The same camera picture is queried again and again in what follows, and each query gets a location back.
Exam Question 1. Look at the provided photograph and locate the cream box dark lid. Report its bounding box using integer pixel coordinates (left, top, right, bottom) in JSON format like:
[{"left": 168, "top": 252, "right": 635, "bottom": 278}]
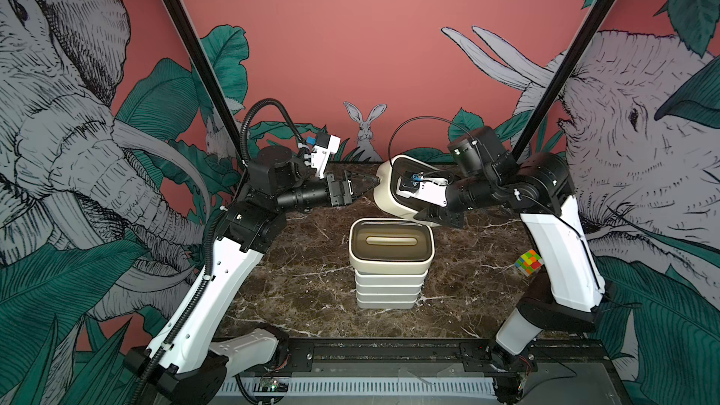
[
  {"left": 373, "top": 155, "right": 447, "bottom": 227},
  {"left": 349, "top": 219, "right": 435, "bottom": 275}
]

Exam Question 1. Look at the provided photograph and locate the white box grey lid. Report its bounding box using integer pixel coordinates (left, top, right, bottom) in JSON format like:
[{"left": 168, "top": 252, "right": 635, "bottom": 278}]
[
  {"left": 356, "top": 284, "right": 422, "bottom": 296},
  {"left": 355, "top": 270, "right": 428, "bottom": 287}
]

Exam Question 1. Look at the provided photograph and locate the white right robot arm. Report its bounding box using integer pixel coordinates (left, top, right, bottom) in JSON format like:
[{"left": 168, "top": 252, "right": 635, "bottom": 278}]
[{"left": 395, "top": 127, "right": 606, "bottom": 357}]

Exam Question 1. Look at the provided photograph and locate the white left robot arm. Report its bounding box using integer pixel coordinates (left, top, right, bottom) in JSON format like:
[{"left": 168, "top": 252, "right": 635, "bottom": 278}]
[{"left": 125, "top": 145, "right": 380, "bottom": 404}]

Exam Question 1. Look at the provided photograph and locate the colourful puzzle cube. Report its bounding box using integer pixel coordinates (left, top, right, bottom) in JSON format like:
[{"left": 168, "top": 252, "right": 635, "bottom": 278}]
[{"left": 515, "top": 249, "right": 544, "bottom": 277}]

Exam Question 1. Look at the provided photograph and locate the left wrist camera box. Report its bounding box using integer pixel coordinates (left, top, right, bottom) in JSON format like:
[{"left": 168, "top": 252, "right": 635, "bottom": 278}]
[{"left": 305, "top": 130, "right": 341, "bottom": 179}]

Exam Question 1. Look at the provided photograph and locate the black left camera cable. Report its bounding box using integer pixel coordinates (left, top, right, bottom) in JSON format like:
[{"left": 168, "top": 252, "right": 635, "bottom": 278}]
[{"left": 239, "top": 97, "right": 308, "bottom": 164}]

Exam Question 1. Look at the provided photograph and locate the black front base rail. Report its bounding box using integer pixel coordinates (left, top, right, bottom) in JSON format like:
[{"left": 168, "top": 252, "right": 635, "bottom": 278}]
[{"left": 213, "top": 336, "right": 592, "bottom": 389}]

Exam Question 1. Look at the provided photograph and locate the white perforated cable duct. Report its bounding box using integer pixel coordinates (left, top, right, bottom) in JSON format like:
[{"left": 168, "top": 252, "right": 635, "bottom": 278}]
[{"left": 241, "top": 377, "right": 496, "bottom": 399}]

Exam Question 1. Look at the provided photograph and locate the black left corner post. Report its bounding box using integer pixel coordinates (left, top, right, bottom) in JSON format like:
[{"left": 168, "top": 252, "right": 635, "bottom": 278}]
[{"left": 162, "top": 0, "right": 246, "bottom": 168}]

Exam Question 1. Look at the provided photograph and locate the black corner post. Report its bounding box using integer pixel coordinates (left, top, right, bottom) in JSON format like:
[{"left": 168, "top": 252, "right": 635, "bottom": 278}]
[
  {"left": 162, "top": 0, "right": 246, "bottom": 168},
  {"left": 512, "top": 0, "right": 616, "bottom": 159}
]

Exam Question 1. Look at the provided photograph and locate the black right corner post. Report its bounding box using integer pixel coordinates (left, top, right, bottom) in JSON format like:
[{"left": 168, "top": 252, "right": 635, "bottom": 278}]
[{"left": 512, "top": 0, "right": 616, "bottom": 159}]

